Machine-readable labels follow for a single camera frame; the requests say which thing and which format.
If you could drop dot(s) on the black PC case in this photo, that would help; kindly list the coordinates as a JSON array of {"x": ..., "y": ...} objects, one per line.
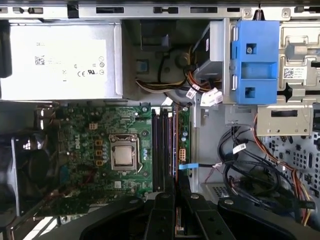
[{"x": 140, "y": 12}]

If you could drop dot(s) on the green motherboard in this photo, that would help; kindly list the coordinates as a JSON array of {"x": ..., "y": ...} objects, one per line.
[{"x": 82, "y": 120}]

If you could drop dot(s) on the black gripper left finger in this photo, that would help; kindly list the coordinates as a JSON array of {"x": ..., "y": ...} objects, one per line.
[{"x": 162, "y": 215}]

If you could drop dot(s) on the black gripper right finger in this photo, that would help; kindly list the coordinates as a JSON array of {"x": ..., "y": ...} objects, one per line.
[{"x": 207, "y": 220}]

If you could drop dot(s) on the grey power supply unit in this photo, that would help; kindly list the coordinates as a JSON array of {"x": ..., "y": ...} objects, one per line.
[{"x": 62, "y": 75}]

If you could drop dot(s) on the silver CPU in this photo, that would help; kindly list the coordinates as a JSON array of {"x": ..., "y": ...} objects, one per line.
[{"x": 122, "y": 155}]

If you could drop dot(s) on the grey metal drive cage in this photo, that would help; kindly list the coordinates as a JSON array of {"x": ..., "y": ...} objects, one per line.
[{"x": 285, "y": 120}]

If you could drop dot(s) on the black RAM slot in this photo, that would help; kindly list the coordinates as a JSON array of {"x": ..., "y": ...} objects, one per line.
[
  {"x": 162, "y": 150},
  {"x": 155, "y": 150}
]

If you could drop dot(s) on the black case fan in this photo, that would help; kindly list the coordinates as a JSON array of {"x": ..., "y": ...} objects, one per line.
[{"x": 37, "y": 165}]

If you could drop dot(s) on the blue plastic drive latch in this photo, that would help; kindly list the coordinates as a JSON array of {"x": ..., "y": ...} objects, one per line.
[{"x": 260, "y": 75}]

